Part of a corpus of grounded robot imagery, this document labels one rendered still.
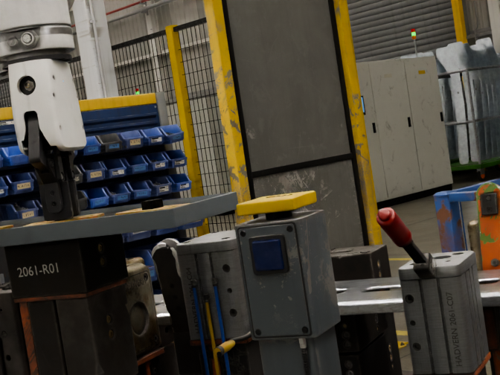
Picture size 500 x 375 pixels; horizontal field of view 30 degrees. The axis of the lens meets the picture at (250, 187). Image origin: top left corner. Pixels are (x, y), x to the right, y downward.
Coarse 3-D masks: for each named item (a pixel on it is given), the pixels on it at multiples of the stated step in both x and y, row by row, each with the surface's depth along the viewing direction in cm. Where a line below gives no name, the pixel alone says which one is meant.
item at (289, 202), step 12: (300, 192) 92; (312, 192) 91; (240, 204) 88; (252, 204) 88; (264, 204) 87; (276, 204) 87; (288, 204) 86; (300, 204) 87; (240, 216) 89; (276, 216) 89; (288, 216) 89
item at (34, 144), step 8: (32, 112) 98; (32, 120) 97; (32, 128) 97; (32, 136) 97; (40, 136) 97; (32, 144) 97; (40, 144) 97; (32, 152) 96; (40, 152) 96; (32, 160) 96; (40, 160) 96; (40, 168) 98
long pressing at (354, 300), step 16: (480, 272) 122; (496, 272) 120; (336, 288) 127; (352, 288) 125; (368, 288) 124; (384, 288) 123; (480, 288) 112; (496, 288) 110; (160, 304) 136; (352, 304) 114; (368, 304) 113; (384, 304) 112; (400, 304) 111; (496, 304) 106; (160, 320) 126
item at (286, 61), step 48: (240, 0) 435; (288, 0) 459; (336, 0) 484; (240, 48) 433; (288, 48) 456; (336, 48) 482; (240, 96) 432; (288, 96) 454; (336, 96) 481; (240, 144) 426; (288, 144) 453; (336, 144) 478; (240, 192) 424; (288, 192) 451; (336, 192) 476; (336, 240) 475
